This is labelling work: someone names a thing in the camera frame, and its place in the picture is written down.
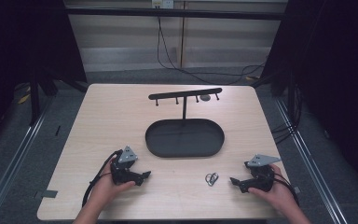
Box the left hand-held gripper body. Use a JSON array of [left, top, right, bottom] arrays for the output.
[[110, 145, 143, 187]]

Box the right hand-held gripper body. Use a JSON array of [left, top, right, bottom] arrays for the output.
[[244, 154, 282, 191]]

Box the person's right hand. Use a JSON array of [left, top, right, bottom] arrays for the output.
[[248, 163, 296, 217]]

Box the person's left hand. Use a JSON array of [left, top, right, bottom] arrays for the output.
[[88, 158, 136, 209]]

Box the black stand with oval tray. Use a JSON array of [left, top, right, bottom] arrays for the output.
[[145, 87, 226, 159]]

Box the black metal stand leg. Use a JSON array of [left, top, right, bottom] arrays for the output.
[[28, 69, 42, 127]]

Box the yellow floor tape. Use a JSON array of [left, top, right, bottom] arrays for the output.
[[17, 92, 32, 105]]

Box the black curtain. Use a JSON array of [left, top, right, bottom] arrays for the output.
[[251, 0, 358, 190], [0, 0, 89, 157]]

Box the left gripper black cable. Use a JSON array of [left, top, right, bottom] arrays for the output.
[[81, 148, 124, 208]]

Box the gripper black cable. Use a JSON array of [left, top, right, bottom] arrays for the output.
[[81, 148, 124, 208], [271, 172, 300, 207]]

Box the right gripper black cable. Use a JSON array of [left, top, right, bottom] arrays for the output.
[[271, 172, 300, 207]]

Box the metal key ring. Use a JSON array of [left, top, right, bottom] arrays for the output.
[[204, 172, 220, 188]]

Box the metal floor rail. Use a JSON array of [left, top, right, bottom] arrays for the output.
[[0, 94, 56, 224], [274, 97, 351, 224]]

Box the bundle of black floor cables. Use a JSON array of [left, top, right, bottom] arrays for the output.
[[270, 83, 304, 146]]

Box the black wall cable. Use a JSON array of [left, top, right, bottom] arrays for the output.
[[156, 15, 267, 86]]

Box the black horizontal frame bar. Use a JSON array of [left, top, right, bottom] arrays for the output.
[[64, 7, 289, 21]]

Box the white wall socket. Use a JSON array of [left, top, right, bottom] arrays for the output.
[[151, 0, 175, 9]]

